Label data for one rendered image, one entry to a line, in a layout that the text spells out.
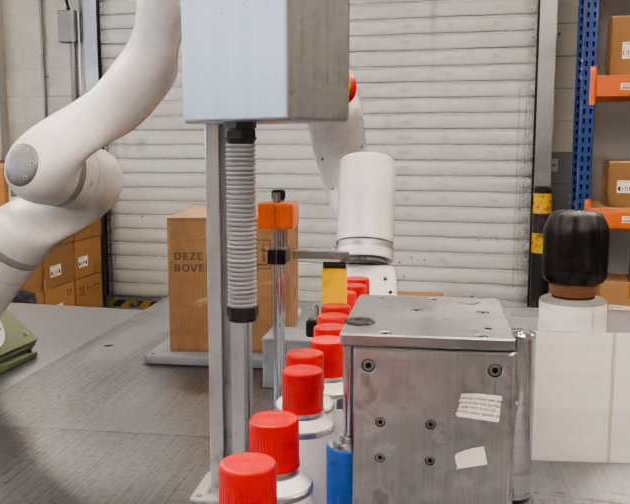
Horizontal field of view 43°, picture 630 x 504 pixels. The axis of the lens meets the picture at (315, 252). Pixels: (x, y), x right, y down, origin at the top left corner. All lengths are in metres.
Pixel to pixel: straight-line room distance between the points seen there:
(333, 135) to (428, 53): 4.14
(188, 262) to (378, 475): 1.11
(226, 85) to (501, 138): 4.47
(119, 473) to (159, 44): 0.66
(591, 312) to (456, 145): 4.29
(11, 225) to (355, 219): 0.64
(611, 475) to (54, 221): 1.01
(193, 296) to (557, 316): 0.79
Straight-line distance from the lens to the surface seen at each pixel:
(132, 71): 1.38
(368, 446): 0.54
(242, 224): 0.84
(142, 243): 5.95
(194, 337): 1.63
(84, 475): 1.14
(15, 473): 1.18
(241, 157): 0.84
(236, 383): 1.00
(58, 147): 1.40
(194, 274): 1.60
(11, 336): 1.71
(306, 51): 0.83
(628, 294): 4.77
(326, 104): 0.85
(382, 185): 1.17
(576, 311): 1.06
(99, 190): 1.48
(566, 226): 1.05
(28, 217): 1.52
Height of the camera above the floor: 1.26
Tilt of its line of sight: 8 degrees down
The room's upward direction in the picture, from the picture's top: straight up
